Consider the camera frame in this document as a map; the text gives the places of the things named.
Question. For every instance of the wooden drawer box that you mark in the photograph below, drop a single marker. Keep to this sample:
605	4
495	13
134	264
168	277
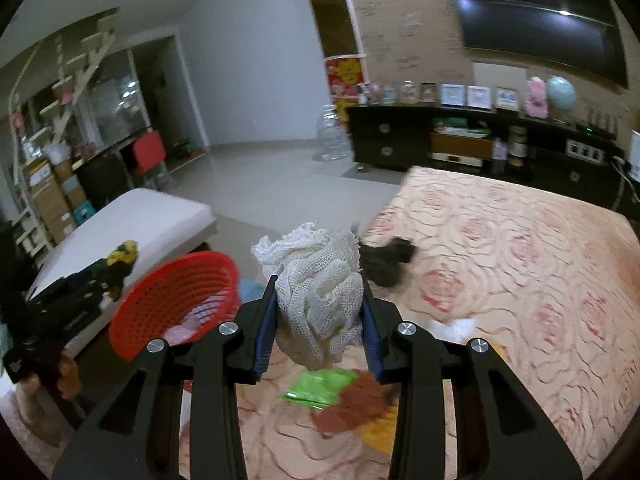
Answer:
457	147

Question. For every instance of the small pink figurine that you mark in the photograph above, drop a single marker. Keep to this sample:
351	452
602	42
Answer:
370	92

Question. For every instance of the green wrapper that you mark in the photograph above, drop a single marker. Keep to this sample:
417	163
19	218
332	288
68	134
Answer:
320	385

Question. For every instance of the yellow foam net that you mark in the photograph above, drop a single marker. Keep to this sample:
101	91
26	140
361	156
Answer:
380	435

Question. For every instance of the pink plush toy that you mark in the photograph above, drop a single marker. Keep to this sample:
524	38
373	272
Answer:
537	97

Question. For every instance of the white plastic piece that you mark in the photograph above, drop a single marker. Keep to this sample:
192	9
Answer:
455	327

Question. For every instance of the person's left hand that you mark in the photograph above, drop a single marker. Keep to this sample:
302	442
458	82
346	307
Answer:
70	377

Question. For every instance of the black television cabinet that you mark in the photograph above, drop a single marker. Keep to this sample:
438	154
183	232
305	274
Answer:
390	135

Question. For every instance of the red plastic basket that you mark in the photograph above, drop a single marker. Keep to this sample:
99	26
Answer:
150	310

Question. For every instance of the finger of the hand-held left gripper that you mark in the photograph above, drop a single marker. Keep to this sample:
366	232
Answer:
92	276

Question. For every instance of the red chair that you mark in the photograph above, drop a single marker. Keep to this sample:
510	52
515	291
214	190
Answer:
149	152

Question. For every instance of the green paper stack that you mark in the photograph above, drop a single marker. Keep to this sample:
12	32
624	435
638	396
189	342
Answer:
460	126

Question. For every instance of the stack of cardboard boxes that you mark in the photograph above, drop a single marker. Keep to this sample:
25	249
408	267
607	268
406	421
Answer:
50	200

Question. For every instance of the blue picture frame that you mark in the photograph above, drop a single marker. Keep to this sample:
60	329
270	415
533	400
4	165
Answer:
452	95

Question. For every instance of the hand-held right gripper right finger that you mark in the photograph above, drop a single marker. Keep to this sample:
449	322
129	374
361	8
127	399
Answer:
372	340

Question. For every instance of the white foam net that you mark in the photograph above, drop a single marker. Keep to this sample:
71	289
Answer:
320	280

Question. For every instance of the yellow and black wrapper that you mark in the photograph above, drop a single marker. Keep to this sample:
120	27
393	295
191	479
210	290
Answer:
122	260

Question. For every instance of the brown picture frame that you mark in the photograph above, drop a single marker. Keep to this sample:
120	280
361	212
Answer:
428	93

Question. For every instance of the white box device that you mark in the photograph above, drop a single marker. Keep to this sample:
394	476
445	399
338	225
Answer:
635	155

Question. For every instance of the black router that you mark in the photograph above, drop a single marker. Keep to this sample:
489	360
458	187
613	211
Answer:
597	130

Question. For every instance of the blue plastic stool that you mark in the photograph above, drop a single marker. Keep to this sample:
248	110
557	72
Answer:
250	291

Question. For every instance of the light blue globe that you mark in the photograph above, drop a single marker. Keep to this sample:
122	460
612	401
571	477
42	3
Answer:
562	92

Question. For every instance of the white wall panel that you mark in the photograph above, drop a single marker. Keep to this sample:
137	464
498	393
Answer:
500	72

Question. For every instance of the white cushioned daybed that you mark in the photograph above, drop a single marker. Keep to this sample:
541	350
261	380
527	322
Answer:
150	220

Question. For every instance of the red floral poster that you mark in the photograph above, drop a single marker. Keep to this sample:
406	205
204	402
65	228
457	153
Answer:
345	75

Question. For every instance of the black chair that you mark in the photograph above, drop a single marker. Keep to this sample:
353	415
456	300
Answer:
102	180

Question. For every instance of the white socket panel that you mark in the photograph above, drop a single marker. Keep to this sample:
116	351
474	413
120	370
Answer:
583	151

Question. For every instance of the tan picture frame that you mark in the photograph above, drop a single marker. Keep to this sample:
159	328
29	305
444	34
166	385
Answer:
507	99

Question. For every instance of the white picture frame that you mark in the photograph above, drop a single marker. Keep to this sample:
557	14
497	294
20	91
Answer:
478	97

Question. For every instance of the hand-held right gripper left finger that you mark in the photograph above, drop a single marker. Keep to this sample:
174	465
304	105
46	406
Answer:
265	330

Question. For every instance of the glass jar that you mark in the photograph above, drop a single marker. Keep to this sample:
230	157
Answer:
408	92

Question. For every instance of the clear large water jug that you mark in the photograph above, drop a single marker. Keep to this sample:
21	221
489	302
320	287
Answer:
332	135

